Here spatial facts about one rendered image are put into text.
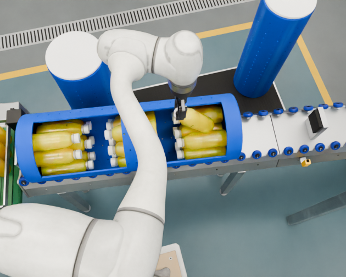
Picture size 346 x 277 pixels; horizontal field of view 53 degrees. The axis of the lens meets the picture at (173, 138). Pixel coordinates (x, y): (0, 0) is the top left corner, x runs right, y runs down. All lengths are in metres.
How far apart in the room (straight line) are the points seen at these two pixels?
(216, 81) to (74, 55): 1.27
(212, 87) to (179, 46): 1.79
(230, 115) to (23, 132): 0.80
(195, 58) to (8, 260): 0.61
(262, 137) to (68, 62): 1.00
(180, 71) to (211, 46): 2.13
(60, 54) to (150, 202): 1.24
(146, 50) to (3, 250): 0.58
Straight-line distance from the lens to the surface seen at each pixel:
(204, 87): 2.67
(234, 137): 1.38
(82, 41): 1.82
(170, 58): 0.92
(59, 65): 1.77
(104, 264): 0.64
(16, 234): 0.68
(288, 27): 2.03
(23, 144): 1.42
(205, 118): 1.38
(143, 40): 0.96
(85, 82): 1.74
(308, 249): 2.65
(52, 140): 1.43
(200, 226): 2.49
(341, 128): 1.87
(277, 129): 1.75
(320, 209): 2.12
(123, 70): 0.91
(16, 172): 1.77
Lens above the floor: 2.47
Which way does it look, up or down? 69 degrees down
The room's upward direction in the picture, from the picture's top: 3 degrees clockwise
